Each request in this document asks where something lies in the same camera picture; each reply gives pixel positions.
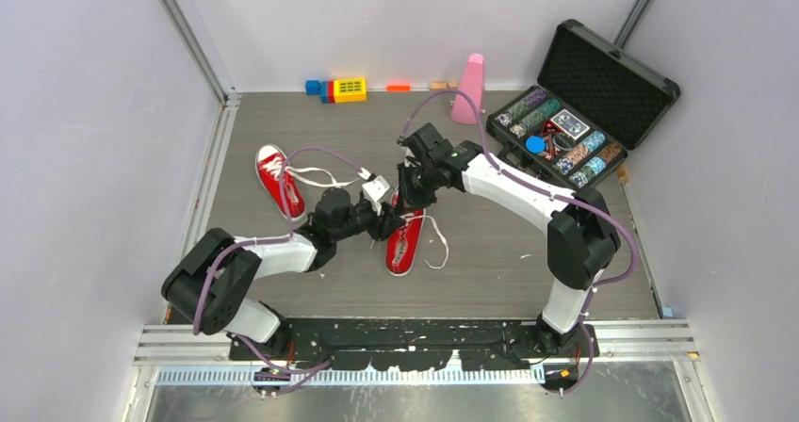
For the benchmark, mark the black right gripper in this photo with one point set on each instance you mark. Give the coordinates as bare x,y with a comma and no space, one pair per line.
403,171

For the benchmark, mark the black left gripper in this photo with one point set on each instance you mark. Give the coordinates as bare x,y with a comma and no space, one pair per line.
381,225

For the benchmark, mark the red canvas sneaker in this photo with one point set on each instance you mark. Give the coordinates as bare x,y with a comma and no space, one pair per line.
401,246
279,184

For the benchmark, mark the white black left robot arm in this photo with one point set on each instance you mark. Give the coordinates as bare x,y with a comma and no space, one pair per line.
210,284

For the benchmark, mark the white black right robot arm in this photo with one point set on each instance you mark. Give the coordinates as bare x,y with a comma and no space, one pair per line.
580,237

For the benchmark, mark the orange flat block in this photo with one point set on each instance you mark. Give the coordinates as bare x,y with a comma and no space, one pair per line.
398,88

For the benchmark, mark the pink metronome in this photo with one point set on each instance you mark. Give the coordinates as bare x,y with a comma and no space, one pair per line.
468,109

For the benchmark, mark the blue round dealer chip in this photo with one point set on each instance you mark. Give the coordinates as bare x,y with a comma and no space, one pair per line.
535,144

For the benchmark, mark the yellow toy block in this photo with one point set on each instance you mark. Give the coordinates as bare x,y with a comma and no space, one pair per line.
349,90

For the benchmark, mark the playing card deck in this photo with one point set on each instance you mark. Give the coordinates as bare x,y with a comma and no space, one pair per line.
570,125

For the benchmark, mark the blue toy cube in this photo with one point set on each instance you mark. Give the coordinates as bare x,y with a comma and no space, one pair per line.
312,87

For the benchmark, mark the black poker chip case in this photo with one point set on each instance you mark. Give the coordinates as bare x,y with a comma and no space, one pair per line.
617,95

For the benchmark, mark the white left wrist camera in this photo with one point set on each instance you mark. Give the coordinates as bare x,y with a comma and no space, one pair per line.
376,190

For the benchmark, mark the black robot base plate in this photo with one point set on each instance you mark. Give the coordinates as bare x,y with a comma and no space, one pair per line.
354,344

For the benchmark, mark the aluminium frame rail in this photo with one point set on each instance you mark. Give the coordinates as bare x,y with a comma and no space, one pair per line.
176,358

